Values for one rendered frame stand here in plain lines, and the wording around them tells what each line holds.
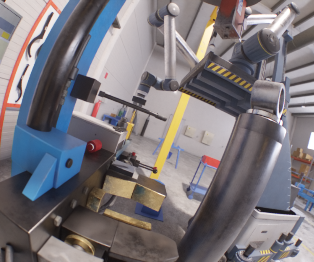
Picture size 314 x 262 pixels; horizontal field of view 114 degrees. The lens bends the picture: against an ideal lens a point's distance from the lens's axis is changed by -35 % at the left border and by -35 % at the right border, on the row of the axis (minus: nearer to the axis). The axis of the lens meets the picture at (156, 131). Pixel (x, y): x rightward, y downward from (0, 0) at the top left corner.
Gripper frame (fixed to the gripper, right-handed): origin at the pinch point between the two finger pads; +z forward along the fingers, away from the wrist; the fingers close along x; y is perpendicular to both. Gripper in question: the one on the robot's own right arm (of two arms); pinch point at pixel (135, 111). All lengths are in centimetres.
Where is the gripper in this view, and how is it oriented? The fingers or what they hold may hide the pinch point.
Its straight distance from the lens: 147.2
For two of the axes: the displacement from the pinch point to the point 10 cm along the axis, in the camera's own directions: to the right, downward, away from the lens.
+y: 0.3, 0.7, -10.0
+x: 9.3, 3.5, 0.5
